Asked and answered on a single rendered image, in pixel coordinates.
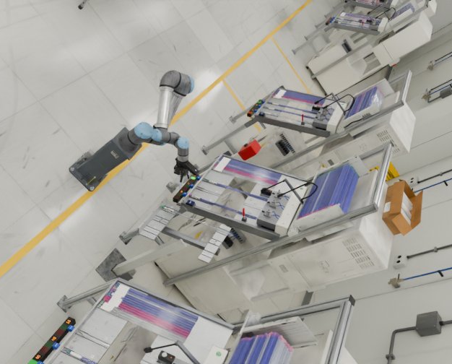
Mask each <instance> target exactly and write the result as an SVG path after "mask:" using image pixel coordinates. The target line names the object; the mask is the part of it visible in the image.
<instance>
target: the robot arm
mask: <svg viewBox="0 0 452 364"><path fill-rule="evenodd" d="M159 88H160V100H159V106H158V113H157V123H154V125H153V126H150V124H149V123H147V122H141V123H139V124H137V125H136V126H135V127H134V128H133V129H132V130H130V131H127V132H124V133H122V134H121V135H120V136H119V138H118V142H119V144H120V146H121V148H122V149H123V150H124V151H126V152H134V151H136V150H137V148H138V147H139V145H140V144H141V143H142V142H145V143H148V144H155V145H157V146H163V145H165V144H172V145H174V146H175V147H176V148H177V149H178V156H177V157H176V159H175V160H176V165H175V167H174V174H176V175H179V176H178V178H176V179H175V182H176V183H177V184H179V188H181V187H182V186H183V180H184V176H186V175H187V176H188V179H189V178H190V173H192V174H193V175H194V176H196V175H197V173H198V172H199V170H198V169H197V168H195V167H194V166H193V165H192V164H191V163H190V162H189V161H188V157H189V140H188V138H185V137H181V136H180V135H179V134H178V133H176V132H174V131H172V132H169V129H168V127H169V125H170V123H171V121H172V120H173V117H174V115H175V112H176V111H177V109H178V106H179V105H180V103H181V101H182V99H183V98H184V97H186V96H187V94H190V93H191V92H192V91H193V90H194V79H193V78H192V77H190V76H188V75H187V74H183V73H180V72H179V71H176V70H170V71H167V72H166V73H165V74H164V75H163V76H162V79H161V80H160V86H159Z"/></svg>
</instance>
